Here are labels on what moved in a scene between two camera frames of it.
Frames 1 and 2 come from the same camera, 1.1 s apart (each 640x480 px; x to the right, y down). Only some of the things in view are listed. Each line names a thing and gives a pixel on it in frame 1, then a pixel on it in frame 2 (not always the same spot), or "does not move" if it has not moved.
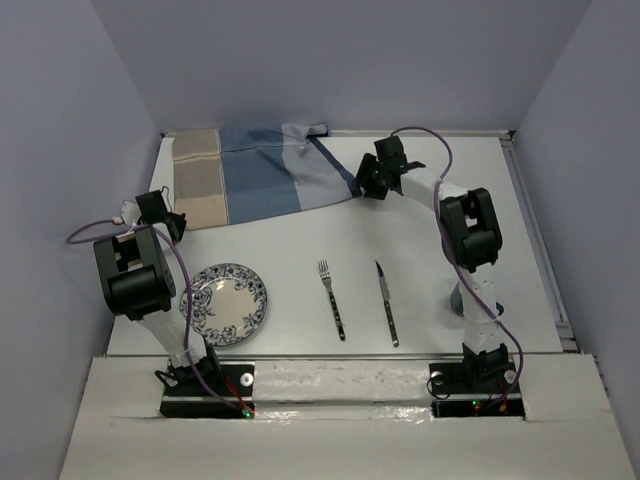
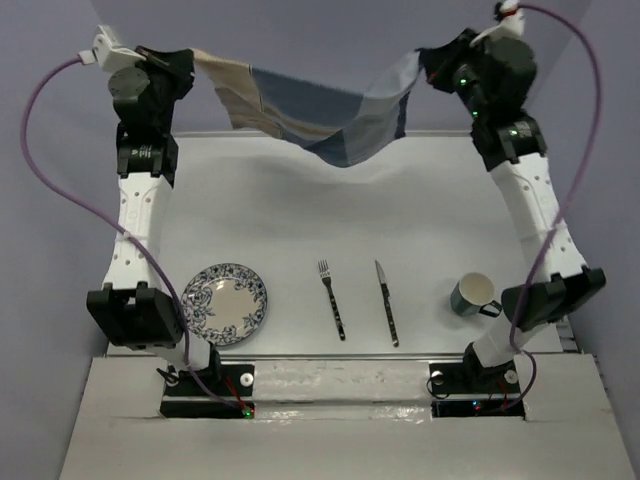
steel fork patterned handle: x=324 y=271 does not move
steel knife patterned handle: x=387 y=305 does not move
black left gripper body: x=169 y=216 to x=168 y=83
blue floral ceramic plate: x=229 y=304 does not move
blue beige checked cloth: x=234 y=175 to x=345 y=126
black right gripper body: x=375 y=176 to x=458 y=71
